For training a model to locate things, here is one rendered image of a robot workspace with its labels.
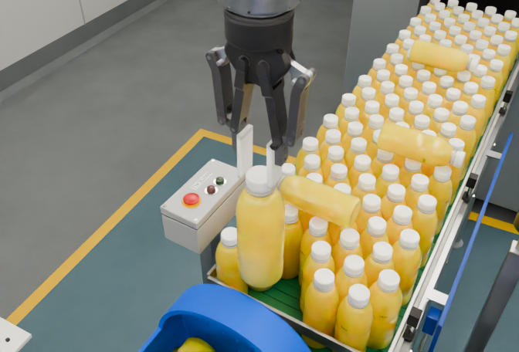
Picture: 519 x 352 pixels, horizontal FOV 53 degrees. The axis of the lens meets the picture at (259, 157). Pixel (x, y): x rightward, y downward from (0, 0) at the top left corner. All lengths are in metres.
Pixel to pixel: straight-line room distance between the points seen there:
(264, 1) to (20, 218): 2.51
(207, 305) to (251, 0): 0.48
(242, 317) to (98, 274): 1.78
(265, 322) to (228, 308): 0.06
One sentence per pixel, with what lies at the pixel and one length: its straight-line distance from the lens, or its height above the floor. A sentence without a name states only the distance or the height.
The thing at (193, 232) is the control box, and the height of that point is 1.07.
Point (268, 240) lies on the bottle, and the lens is 0.73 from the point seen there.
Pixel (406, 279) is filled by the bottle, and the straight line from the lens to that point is 1.18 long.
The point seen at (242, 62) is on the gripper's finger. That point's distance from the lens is 0.59.
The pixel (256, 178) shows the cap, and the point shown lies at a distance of 0.69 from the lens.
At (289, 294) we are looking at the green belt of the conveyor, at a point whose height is 0.90.
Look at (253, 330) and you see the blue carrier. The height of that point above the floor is 1.23.
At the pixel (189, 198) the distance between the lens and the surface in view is 1.16.
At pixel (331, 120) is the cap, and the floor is 1.10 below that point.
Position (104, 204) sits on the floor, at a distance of 2.86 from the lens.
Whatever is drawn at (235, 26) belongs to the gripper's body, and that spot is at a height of 1.66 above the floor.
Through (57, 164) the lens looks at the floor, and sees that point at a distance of 3.21.
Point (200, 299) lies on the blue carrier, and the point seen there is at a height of 1.22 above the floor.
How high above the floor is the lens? 1.90
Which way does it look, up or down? 39 degrees down
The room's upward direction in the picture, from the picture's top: straight up
